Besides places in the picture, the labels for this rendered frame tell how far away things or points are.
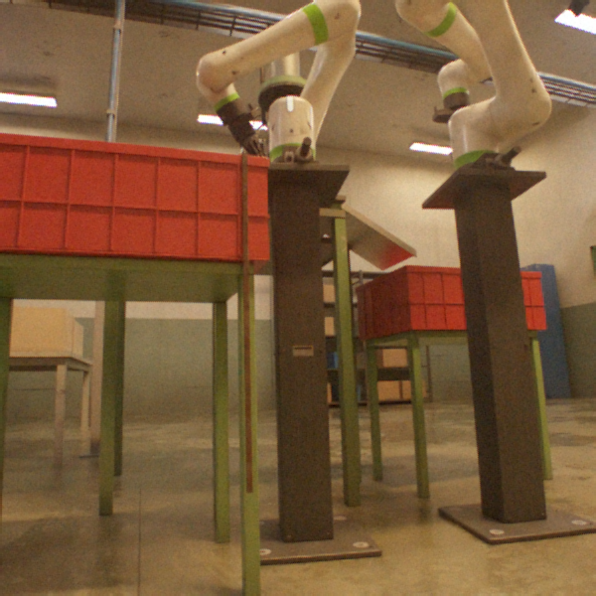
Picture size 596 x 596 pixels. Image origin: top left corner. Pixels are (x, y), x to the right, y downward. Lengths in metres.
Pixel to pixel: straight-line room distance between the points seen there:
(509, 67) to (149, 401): 6.04
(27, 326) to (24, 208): 1.76
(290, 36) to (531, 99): 0.70
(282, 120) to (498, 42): 0.61
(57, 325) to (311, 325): 1.72
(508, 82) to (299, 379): 0.96
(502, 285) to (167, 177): 0.90
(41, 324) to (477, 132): 2.16
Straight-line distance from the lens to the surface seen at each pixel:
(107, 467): 1.60
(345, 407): 1.53
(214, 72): 1.49
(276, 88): 1.87
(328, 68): 1.67
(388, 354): 7.26
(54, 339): 2.65
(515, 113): 1.47
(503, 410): 1.34
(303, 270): 1.20
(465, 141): 1.50
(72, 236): 0.93
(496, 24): 1.48
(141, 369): 6.76
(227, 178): 0.98
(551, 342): 7.68
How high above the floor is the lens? 0.38
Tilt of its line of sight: 11 degrees up
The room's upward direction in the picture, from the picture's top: 2 degrees counter-clockwise
